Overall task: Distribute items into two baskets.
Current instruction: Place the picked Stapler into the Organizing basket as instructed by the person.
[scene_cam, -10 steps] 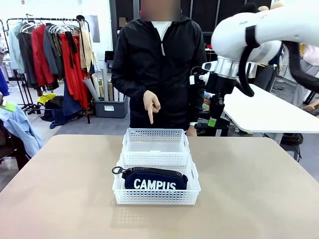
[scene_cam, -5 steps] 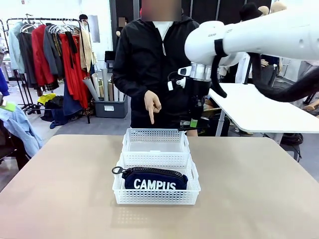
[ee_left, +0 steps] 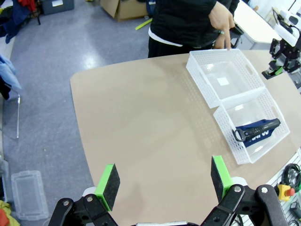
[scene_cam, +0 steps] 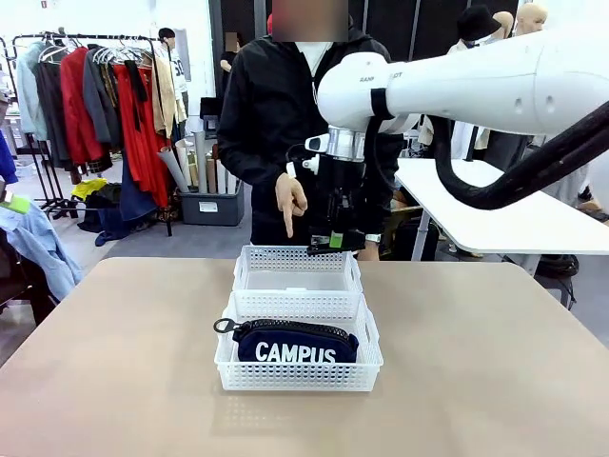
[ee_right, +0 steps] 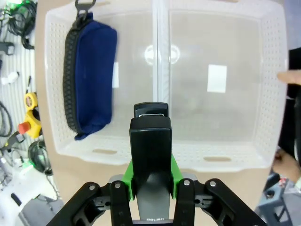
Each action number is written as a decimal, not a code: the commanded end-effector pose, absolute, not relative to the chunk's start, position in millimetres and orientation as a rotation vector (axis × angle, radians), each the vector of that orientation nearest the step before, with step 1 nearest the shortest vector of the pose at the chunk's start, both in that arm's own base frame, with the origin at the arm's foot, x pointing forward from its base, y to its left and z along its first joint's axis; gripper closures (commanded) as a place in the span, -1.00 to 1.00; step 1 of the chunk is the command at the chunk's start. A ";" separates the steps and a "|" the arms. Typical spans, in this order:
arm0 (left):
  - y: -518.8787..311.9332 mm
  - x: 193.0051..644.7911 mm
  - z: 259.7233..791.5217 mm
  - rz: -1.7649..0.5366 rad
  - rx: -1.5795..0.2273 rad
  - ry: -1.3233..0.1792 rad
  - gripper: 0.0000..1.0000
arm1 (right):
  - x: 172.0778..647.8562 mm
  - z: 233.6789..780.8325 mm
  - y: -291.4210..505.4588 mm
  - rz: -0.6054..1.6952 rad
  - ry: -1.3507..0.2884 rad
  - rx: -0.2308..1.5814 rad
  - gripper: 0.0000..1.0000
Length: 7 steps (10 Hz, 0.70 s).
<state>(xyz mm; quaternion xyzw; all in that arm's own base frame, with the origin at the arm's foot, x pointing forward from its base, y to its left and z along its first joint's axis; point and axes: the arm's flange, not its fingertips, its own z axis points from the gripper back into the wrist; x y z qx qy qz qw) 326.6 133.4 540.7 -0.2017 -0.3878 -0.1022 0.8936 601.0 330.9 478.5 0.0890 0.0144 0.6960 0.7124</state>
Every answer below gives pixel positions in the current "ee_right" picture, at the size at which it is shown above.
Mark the navy blue zipper pouch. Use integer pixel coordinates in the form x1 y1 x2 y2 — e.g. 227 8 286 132
63 0 118 141

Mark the aluminium profile side table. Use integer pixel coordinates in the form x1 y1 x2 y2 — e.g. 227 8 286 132
0 0 62 226

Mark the grey plastic stool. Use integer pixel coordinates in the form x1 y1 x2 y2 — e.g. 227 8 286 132
255 173 301 226

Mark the black stapler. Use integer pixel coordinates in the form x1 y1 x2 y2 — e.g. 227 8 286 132
129 101 174 226

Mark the black yellow handheld device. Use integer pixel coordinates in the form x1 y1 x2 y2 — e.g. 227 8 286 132
0 133 26 153

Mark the yellow emergency stop red button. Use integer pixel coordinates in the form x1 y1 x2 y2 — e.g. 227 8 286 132
18 108 43 139

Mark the person's left hand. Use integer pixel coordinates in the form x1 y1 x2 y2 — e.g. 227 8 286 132
272 150 301 188

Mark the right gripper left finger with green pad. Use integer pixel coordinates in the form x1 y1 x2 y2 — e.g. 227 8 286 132
47 160 137 226

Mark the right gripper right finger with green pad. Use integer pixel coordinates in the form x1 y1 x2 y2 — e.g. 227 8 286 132
170 153 266 226

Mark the person's black jacket torso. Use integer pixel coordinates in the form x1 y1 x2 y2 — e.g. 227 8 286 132
277 47 301 165

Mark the black coiled cable green light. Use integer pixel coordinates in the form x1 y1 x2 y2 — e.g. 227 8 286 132
27 140 54 176

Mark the person's right hand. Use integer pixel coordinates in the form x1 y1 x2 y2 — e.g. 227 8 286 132
277 70 301 85

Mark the white power adapter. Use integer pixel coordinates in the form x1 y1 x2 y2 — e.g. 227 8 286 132
1 72 19 85

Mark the yellow tape measure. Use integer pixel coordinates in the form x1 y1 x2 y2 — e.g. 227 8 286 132
24 92 40 111

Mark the translucent white plastic basket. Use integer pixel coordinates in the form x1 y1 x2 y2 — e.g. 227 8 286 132
156 3 290 172
44 7 165 165

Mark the black cable bundle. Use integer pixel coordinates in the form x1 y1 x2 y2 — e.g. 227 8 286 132
7 0 38 50

